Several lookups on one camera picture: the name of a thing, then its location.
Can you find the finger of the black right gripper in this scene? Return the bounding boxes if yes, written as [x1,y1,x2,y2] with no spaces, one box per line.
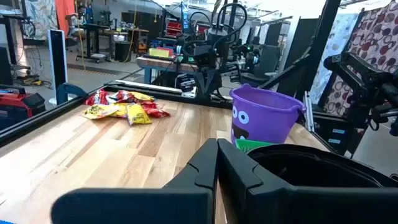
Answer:
[193,70,208,99]
[207,68,223,99]

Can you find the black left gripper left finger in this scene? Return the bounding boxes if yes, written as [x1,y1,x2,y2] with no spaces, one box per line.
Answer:
[50,138,219,224]

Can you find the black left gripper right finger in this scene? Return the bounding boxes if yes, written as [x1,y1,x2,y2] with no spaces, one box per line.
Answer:
[217,138,398,224]

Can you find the yellow candy bag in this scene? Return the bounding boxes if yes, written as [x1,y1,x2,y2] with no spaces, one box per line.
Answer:
[81,104,121,120]
[129,91,155,102]
[126,103,153,126]
[110,102,129,118]

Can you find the black halloween bucket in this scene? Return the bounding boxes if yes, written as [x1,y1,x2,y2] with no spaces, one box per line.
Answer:
[247,143,398,189]

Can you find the purple monster face halloween bucket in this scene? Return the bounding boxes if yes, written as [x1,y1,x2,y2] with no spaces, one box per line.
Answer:
[229,83,308,146]

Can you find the wooden workbench blue legs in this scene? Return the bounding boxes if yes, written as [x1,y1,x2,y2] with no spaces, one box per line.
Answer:
[136,55,200,85]

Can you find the black background robot station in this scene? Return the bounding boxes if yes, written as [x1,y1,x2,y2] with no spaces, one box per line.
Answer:
[228,43,281,85]

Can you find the black cabinet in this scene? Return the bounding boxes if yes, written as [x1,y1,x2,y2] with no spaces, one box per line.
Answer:
[114,40,132,63]

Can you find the black background table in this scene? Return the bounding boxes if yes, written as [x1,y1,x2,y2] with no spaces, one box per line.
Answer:
[76,23,109,63]

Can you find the blue curved metal object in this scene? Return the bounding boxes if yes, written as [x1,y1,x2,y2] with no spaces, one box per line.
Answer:
[55,83,88,105]

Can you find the black machine assembly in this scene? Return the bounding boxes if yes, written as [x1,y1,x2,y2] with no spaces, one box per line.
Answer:
[323,52,398,137]

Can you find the tower fan white base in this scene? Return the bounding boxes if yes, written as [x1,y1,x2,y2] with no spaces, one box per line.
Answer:
[47,29,69,106]

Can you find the orange cloth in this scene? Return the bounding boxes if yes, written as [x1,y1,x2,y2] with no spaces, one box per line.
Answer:
[55,0,76,37]

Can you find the red black tool case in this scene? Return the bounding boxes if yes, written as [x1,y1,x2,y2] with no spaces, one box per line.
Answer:
[0,90,47,131]

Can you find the circle patterned fabric curtain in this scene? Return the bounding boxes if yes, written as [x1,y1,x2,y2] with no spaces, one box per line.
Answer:
[310,0,398,116]

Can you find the leaf patterned fabric curtain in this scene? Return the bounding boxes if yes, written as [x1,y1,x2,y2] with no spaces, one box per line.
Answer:
[23,0,58,40]

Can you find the black background desk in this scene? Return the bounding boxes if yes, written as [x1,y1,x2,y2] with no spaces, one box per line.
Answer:
[0,8,32,67]

